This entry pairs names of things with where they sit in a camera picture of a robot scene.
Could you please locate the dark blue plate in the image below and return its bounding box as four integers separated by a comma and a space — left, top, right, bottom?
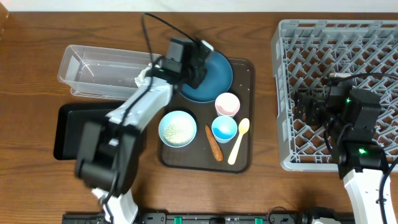
180, 51, 233, 103

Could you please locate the dark brown serving tray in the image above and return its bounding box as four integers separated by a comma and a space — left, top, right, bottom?
158, 59, 255, 174

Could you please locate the yellow plastic spoon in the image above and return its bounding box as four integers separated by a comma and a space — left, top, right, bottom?
228, 118, 250, 165

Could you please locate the pink cup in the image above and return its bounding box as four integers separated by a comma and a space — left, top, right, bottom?
215, 93, 241, 118

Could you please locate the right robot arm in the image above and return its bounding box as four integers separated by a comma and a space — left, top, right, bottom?
294, 88, 397, 223

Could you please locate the white tissue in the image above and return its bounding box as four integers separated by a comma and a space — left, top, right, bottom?
134, 63, 152, 88

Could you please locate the black bin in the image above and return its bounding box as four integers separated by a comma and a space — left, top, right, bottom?
53, 101, 122, 161

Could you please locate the blue cup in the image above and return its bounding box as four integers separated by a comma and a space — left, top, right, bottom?
211, 116, 238, 144

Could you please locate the grey dishwasher rack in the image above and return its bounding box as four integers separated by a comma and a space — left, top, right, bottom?
271, 20, 397, 172

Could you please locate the light blue bowl with rice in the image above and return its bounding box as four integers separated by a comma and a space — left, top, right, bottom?
158, 111, 197, 148

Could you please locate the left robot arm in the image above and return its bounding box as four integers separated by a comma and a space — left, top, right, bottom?
75, 40, 214, 223

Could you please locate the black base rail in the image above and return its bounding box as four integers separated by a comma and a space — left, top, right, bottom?
61, 213, 295, 224

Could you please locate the clear plastic bin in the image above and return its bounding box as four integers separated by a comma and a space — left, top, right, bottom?
58, 45, 150, 100

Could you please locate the orange carrot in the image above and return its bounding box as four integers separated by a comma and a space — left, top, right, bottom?
205, 124, 223, 162

